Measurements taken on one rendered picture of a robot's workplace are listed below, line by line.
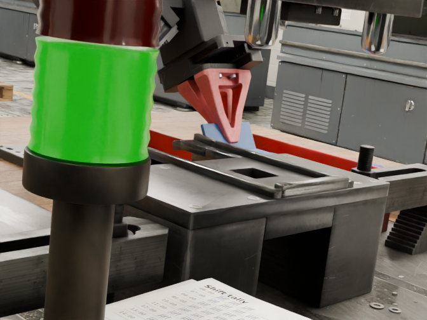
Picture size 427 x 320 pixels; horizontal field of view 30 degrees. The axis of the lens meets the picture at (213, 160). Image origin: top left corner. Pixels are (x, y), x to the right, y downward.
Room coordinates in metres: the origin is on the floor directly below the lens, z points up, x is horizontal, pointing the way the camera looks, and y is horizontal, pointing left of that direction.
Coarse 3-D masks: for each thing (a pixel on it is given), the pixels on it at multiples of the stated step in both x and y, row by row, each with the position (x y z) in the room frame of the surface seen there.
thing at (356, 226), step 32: (160, 224) 0.44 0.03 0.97; (224, 224) 0.45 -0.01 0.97; (256, 224) 0.47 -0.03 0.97; (288, 224) 0.49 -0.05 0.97; (320, 224) 0.51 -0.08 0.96; (352, 224) 0.54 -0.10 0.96; (192, 256) 0.43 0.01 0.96; (224, 256) 0.45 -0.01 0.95; (256, 256) 0.47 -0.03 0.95; (288, 256) 0.55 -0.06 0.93; (320, 256) 0.53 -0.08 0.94; (352, 256) 0.54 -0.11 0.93; (160, 288) 0.44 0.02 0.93; (256, 288) 0.47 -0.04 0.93; (288, 288) 0.54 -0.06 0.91; (320, 288) 0.52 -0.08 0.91; (352, 288) 0.55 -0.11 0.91
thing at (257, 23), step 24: (264, 0) 0.47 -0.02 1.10; (288, 0) 0.47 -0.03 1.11; (312, 0) 0.48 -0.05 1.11; (336, 0) 0.50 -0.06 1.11; (360, 0) 0.52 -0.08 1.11; (384, 0) 0.54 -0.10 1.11; (408, 0) 0.56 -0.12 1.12; (264, 24) 0.47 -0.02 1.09; (336, 24) 0.54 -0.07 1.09; (384, 24) 0.55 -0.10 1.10; (384, 48) 0.55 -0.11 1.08
